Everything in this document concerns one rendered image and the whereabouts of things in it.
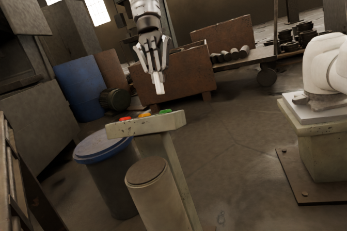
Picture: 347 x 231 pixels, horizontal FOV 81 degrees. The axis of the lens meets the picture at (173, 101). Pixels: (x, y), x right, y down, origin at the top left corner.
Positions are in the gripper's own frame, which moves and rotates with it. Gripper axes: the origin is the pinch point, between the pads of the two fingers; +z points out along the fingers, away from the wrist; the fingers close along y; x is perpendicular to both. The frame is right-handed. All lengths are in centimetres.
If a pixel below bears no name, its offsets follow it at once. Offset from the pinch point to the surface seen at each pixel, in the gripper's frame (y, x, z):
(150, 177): -0.1, -15.2, 24.0
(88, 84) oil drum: -177, 170, -43
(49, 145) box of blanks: -144, 72, 22
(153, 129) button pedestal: -2.1, -5.1, 13.7
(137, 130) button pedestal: -7.6, -5.1, 13.3
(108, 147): -38.2, 18.4, 21.5
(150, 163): -2.5, -10.1, 22.1
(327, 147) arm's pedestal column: 52, 41, 36
